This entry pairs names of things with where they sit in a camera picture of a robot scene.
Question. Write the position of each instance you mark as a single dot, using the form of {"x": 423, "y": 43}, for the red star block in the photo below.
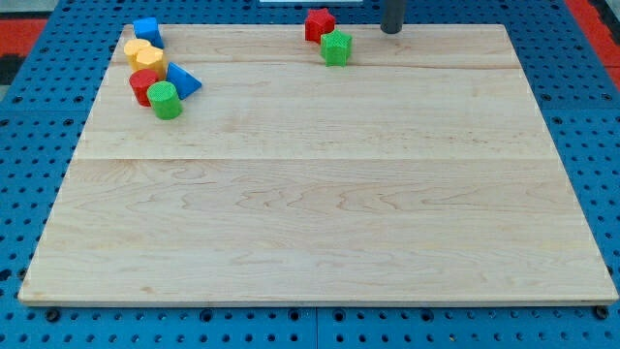
{"x": 317, "y": 23}

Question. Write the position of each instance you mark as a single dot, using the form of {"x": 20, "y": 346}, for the blue cube block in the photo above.
{"x": 148, "y": 29}

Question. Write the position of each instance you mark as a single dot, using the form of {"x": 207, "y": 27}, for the yellow hexagon block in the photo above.
{"x": 154, "y": 59}

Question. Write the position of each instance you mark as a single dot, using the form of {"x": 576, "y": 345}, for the blue triangle block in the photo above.
{"x": 185, "y": 83}

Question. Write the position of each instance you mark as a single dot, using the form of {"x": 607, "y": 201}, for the green star block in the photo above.
{"x": 336, "y": 48}

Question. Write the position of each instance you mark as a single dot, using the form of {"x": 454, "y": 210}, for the yellow cylinder block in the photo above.
{"x": 131, "y": 50}

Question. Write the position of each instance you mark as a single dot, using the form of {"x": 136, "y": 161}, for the green cylinder block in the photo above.
{"x": 164, "y": 100}

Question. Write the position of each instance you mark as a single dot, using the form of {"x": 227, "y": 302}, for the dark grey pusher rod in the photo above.
{"x": 393, "y": 16}

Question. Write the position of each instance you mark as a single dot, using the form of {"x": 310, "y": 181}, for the wooden board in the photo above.
{"x": 422, "y": 173}

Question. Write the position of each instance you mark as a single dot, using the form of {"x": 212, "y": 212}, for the red cylinder block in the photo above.
{"x": 140, "y": 81}

